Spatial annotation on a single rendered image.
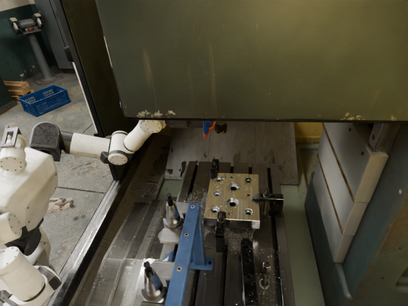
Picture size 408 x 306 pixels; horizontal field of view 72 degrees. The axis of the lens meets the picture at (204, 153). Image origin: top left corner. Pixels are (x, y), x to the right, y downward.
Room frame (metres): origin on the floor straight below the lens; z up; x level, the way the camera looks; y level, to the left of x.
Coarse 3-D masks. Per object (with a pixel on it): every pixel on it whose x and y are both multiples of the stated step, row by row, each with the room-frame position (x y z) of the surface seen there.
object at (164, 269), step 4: (156, 260) 0.45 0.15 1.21; (160, 260) 0.45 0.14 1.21; (152, 264) 0.44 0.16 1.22; (156, 264) 0.44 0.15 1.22; (160, 264) 0.44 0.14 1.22; (164, 264) 0.43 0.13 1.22; (168, 264) 0.43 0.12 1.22; (172, 264) 0.43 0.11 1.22; (156, 268) 0.42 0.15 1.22; (160, 268) 0.42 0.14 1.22; (164, 268) 0.42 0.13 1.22; (168, 268) 0.42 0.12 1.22; (172, 268) 0.42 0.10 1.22; (156, 272) 0.41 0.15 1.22; (160, 272) 0.41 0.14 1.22; (164, 272) 0.41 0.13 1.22; (168, 272) 0.41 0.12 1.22; (160, 276) 0.40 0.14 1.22; (164, 276) 0.40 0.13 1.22; (168, 276) 0.40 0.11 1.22; (168, 280) 0.39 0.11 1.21
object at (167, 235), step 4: (164, 228) 0.55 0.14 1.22; (168, 228) 0.55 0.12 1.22; (176, 228) 0.55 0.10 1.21; (160, 232) 0.54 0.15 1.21; (164, 232) 0.54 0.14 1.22; (168, 232) 0.54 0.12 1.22; (172, 232) 0.54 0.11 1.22; (176, 232) 0.54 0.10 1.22; (180, 232) 0.54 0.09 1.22; (160, 236) 0.53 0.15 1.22; (164, 236) 0.53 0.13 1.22; (168, 236) 0.52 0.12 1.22; (172, 236) 0.52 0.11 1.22; (176, 236) 0.52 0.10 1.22; (160, 240) 0.51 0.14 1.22; (164, 240) 0.51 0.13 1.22; (168, 240) 0.51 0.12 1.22; (172, 240) 0.51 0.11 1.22; (176, 240) 0.51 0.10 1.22
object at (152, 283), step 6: (144, 276) 0.36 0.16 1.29; (150, 276) 0.36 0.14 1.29; (156, 276) 0.36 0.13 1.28; (144, 282) 0.36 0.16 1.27; (150, 282) 0.35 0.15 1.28; (156, 282) 0.36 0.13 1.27; (144, 288) 0.36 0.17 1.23; (150, 288) 0.35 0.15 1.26; (156, 288) 0.35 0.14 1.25; (162, 288) 0.36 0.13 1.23; (150, 294) 0.35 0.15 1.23; (156, 294) 0.35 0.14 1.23
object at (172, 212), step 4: (172, 204) 0.58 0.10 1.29; (168, 208) 0.57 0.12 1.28; (172, 208) 0.57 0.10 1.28; (176, 208) 0.58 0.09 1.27; (168, 212) 0.57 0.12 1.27; (172, 212) 0.57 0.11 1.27; (176, 212) 0.57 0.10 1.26; (168, 216) 0.57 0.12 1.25; (172, 216) 0.57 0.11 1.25; (176, 216) 0.57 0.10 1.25; (168, 220) 0.57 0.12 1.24; (172, 220) 0.56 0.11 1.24; (176, 220) 0.57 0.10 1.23
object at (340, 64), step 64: (128, 0) 0.59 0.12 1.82; (192, 0) 0.57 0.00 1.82; (256, 0) 0.55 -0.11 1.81; (320, 0) 0.54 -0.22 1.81; (384, 0) 0.52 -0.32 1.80; (128, 64) 0.60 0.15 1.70; (192, 64) 0.58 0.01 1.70; (256, 64) 0.55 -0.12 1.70; (320, 64) 0.53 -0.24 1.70; (384, 64) 0.51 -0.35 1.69
